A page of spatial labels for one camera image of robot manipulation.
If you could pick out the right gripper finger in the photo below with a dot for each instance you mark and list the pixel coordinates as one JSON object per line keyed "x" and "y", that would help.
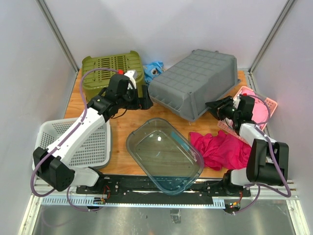
{"x": 215, "y": 105}
{"x": 215, "y": 114}

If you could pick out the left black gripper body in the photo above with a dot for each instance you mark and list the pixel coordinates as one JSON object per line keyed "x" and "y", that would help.
{"x": 131, "y": 101}

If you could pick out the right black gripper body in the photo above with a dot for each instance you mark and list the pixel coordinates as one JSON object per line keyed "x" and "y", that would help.
{"x": 229, "y": 110}

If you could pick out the large grey plastic bin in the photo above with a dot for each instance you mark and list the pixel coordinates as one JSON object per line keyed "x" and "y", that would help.
{"x": 201, "y": 77}

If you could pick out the white perforated plastic basket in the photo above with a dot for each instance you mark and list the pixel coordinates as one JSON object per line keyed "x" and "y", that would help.
{"x": 95, "y": 151}

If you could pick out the clear blue plastic tub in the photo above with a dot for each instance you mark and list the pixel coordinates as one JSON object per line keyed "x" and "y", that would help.
{"x": 171, "y": 162}

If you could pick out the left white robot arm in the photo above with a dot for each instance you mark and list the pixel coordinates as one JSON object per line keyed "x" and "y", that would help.
{"x": 52, "y": 163}

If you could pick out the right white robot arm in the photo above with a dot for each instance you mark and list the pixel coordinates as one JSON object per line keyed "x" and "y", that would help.
{"x": 268, "y": 161}

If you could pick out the light pink cloth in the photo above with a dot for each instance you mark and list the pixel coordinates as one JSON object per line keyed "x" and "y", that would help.
{"x": 260, "y": 111}

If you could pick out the pink plastic basket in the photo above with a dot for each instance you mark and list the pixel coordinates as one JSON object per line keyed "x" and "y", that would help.
{"x": 269, "y": 103}

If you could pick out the blue patterned cloth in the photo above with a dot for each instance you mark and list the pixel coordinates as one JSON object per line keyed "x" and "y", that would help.
{"x": 153, "y": 70}

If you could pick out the magenta cloth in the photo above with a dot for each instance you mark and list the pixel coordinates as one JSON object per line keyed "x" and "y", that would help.
{"x": 221, "y": 151}

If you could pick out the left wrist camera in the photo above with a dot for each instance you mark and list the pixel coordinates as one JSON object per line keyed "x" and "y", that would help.
{"x": 132, "y": 75}

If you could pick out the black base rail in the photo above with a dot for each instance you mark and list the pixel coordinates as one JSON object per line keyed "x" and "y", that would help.
{"x": 127, "y": 188}

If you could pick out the aluminium cable duct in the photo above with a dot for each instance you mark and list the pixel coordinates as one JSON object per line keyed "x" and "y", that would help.
{"x": 95, "y": 202}

